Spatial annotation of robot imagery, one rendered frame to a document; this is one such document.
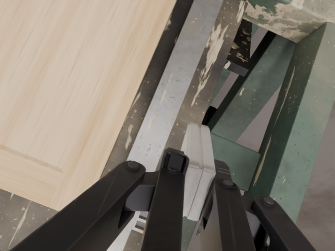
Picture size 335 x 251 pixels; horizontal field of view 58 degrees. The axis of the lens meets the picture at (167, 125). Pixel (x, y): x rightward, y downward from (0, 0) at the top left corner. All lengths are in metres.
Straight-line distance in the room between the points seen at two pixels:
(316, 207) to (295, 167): 2.15
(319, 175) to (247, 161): 1.79
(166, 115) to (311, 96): 0.26
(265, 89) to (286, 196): 0.39
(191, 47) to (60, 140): 0.27
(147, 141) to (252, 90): 0.45
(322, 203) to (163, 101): 2.25
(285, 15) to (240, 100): 0.31
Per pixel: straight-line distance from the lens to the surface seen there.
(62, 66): 0.56
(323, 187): 2.50
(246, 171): 0.61
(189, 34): 0.55
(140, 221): 0.54
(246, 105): 0.90
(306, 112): 0.58
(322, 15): 0.65
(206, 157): 0.16
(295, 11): 0.65
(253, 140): 2.11
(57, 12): 0.59
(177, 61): 0.53
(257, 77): 0.85
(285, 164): 0.55
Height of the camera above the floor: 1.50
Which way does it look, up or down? 45 degrees down
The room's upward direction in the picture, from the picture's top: 161 degrees counter-clockwise
